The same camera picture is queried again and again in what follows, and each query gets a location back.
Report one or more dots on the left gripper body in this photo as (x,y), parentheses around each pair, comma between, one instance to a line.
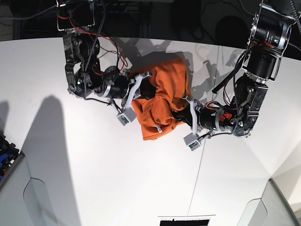
(195,106)

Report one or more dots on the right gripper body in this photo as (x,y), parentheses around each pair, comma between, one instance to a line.
(121,90)

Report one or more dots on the orange t-shirt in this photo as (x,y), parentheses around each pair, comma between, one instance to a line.
(171,82)

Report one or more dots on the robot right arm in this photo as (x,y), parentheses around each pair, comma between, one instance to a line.
(83,22)

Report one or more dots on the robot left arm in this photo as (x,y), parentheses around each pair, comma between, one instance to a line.
(260,62)

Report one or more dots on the black round stool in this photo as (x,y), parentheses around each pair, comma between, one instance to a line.
(232,31)

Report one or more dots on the grey right side panel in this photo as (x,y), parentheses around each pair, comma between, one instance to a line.
(271,209)

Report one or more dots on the grey panel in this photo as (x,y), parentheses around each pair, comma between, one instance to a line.
(271,209)
(24,200)

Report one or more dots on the blue black clutter bin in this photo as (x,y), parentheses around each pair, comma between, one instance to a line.
(8,154)

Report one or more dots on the grey left side panel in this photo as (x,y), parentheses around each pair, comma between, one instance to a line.
(24,200)

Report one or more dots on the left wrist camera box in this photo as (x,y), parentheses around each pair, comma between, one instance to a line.
(192,141)

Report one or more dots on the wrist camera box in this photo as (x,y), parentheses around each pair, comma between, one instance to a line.
(126,116)
(192,141)

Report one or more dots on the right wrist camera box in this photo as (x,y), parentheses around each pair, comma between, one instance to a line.
(126,116)

